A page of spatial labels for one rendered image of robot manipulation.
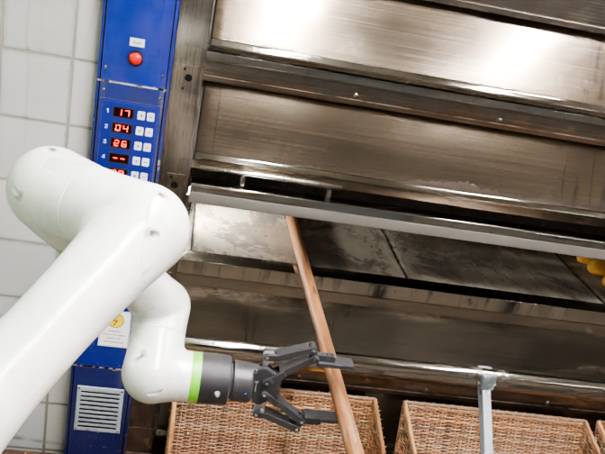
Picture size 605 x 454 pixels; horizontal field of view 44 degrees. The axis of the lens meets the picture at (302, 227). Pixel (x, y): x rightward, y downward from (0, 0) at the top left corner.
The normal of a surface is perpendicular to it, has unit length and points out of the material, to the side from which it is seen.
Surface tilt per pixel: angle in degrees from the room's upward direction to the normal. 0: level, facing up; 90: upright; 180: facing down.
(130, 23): 90
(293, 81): 90
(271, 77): 90
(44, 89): 90
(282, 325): 70
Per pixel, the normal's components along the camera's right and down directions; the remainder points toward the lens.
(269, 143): 0.15, 0.04
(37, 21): 0.10, 0.38
